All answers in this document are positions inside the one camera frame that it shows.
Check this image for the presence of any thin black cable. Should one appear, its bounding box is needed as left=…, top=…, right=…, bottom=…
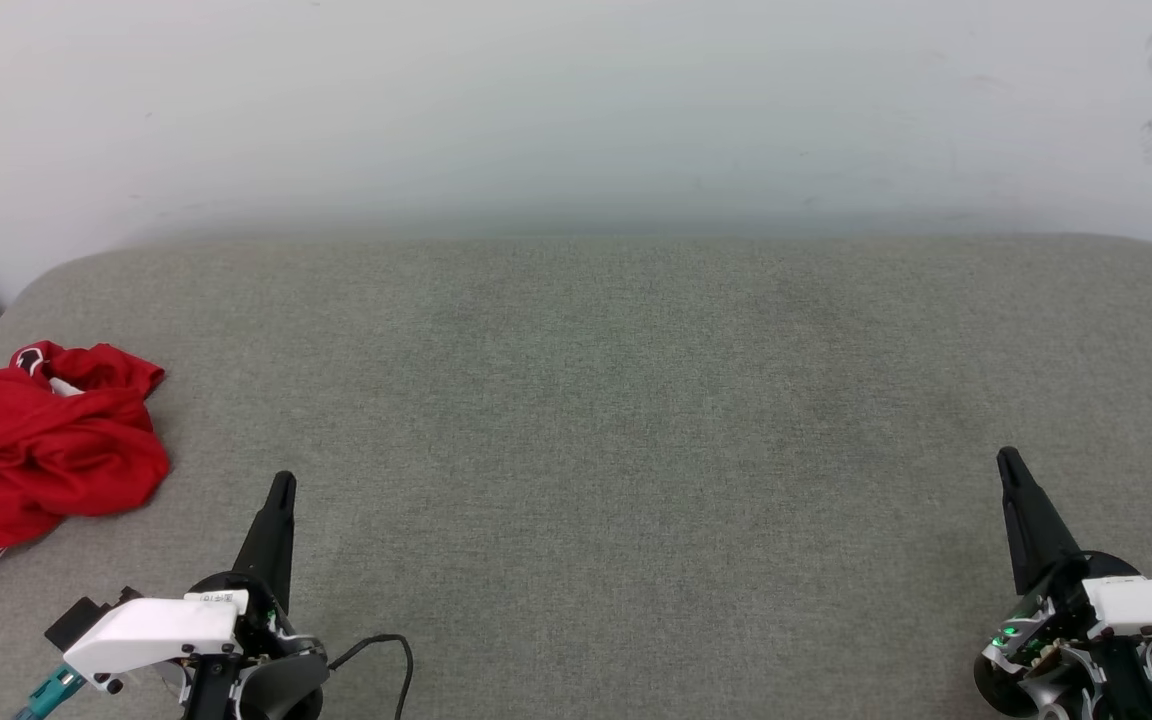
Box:
left=328, top=634, right=415, bottom=720

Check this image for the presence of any red shirt with white sleeves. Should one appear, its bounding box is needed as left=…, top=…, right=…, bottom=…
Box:
left=0, top=340, right=173, bottom=608

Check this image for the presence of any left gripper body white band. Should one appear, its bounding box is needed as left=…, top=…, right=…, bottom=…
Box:
left=62, top=570, right=327, bottom=693

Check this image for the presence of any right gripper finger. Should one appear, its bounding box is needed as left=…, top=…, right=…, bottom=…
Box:
left=1008, top=447, right=1082, bottom=576
left=998, top=447, right=1052, bottom=596

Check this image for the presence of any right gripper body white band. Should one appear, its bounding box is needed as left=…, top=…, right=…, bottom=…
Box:
left=1036, top=552, right=1152, bottom=641

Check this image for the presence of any teal connector with black cable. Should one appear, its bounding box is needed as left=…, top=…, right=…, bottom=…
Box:
left=14, top=664, right=89, bottom=720

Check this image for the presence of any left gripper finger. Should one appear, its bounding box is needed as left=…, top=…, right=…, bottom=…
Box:
left=266, top=472, right=297, bottom=613
left=233, top=472, right=286, bottom=601

